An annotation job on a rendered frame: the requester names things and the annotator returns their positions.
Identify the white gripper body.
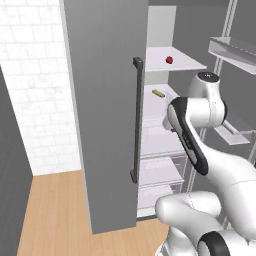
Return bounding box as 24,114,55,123
161,105,174,132

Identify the clear fridge drawer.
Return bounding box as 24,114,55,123
139,116,188,159
138,154,188,187
136,181,184,219

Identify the white fridge shelf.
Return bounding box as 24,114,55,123
142,83,183,118
145,46,208,73

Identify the grey closed fridge door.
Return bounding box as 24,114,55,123
59,0,150,235

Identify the grey fridge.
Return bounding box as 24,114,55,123
59,0,256,235

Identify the yellow-green food stick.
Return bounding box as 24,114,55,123
151,88,166,98

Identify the dark grey cabinet side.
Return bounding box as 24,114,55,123
0,65,34,256

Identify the dark grey fridge door handle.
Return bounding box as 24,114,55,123
129,56,144,185

